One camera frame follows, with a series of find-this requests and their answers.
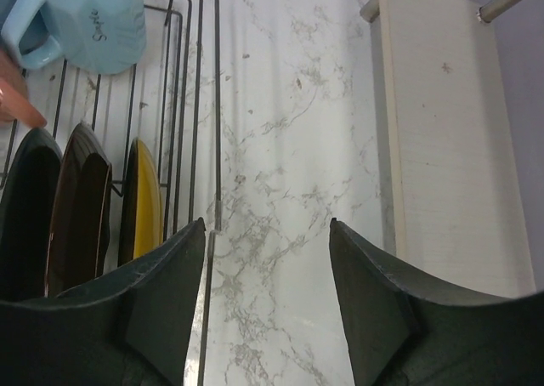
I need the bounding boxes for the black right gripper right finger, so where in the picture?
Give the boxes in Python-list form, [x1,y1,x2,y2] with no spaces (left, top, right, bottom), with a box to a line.
[329,220,543,385]

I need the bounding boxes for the black wire dish rack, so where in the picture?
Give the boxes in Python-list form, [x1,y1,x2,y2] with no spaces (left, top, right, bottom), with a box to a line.
[23,0,223,385]

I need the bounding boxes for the dark red floral plate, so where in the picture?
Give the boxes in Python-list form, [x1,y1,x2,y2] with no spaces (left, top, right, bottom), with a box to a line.
[44,122,112,297]

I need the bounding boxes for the black plate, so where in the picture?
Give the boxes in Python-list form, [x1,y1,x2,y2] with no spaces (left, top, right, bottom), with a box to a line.
[1,128,62,302]

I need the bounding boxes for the yellow patterned plate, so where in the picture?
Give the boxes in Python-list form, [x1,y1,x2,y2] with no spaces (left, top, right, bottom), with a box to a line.
[117,138,163,266]

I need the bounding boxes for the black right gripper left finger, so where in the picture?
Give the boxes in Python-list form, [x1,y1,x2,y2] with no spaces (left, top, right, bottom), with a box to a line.
[1,219,206,385]

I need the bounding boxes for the white wooden shelf unit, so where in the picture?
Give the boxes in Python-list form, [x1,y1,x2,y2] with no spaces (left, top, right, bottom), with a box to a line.
[368,0,536,298]

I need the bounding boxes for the pink ceramic mug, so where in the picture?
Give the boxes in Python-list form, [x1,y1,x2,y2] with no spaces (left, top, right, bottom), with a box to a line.
[1,50,47,128]

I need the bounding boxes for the light blue handled mug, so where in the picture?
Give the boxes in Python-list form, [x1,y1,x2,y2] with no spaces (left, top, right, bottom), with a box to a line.
[1,0,146,75]

